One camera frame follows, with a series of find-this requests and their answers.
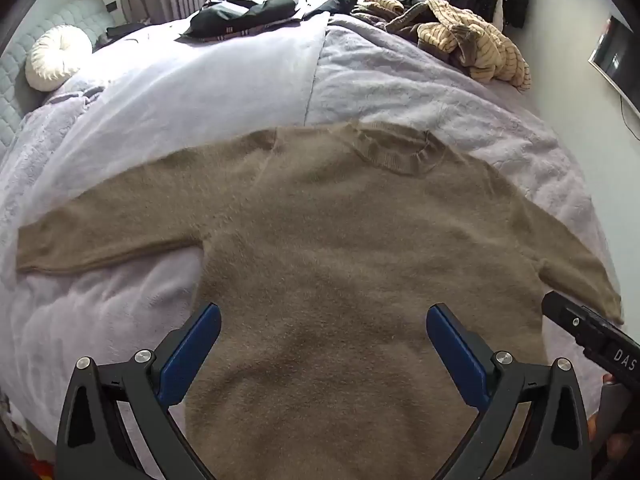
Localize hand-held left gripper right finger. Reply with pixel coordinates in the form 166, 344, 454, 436
425, 302, 593, 480

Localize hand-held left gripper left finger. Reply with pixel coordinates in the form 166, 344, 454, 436
56, 302, 223, 480

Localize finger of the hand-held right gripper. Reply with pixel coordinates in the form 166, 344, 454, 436
542, 290, 591, 343

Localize brown knit sweater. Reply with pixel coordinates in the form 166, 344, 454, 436
15, 121, 626, 480

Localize person's right hand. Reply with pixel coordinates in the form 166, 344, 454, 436
589, 410, 640, 476

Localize smooth lavender blanket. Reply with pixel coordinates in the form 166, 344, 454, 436
0, 12, 331, 441

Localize striped beige sweater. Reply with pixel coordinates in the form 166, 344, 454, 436
350, 0, 532, 92

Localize grey quilted headboard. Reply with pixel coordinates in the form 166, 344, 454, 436
0, 0, 108, 161

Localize dark brown garment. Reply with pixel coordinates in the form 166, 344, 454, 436
385, 0, 483, 68

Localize round white pillow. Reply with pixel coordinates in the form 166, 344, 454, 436
25, 25, 94, 92

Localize flat black item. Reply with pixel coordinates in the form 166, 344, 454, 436
106, 21, 151, 40

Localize black striped garment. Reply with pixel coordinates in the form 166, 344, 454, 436
182, 0, 303, 42

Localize black cloth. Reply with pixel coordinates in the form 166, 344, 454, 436
304, 0, 358, 20

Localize black television cable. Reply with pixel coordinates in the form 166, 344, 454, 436
620, 95, 640, 133

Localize wall television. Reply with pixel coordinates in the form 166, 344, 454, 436
587, 15, 640, 116

